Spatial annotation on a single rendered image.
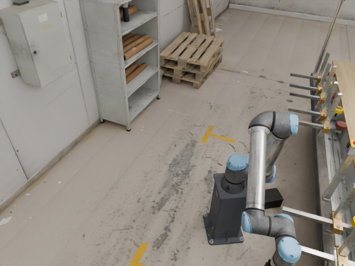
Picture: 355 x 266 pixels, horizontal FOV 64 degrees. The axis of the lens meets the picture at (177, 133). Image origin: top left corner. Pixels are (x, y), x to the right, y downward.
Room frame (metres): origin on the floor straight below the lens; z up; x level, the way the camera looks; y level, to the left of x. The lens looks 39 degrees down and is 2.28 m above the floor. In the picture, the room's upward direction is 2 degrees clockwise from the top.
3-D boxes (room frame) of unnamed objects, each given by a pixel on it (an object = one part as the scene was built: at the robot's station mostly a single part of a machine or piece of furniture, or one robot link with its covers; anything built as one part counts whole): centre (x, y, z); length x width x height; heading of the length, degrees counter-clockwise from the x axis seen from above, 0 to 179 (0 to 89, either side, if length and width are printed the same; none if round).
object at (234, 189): (1.48, -0.45, 0.65); 0.19 x 0.19 x 0.10
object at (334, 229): (1.01, -0.98, 0.82); 0.13 x 0.06 x 0.05; 162
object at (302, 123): (1.98, -1.18, 0.83); 0.43 x 0.03 x 0.04; 72
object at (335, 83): (2.23, -1.36, 0.90); 0.03 x 0.03 x 0.48; 72
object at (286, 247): (0.63, -0.49, 1.14); 0.10 x 0.09 x 0.12; 171
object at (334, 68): (2.46, -1.44, 0.94); 0.03 x 0.03 x 0.48; 72
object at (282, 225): (0.74, -0.50, 1.14); 0.12 x 0.12 x 0.09; 81
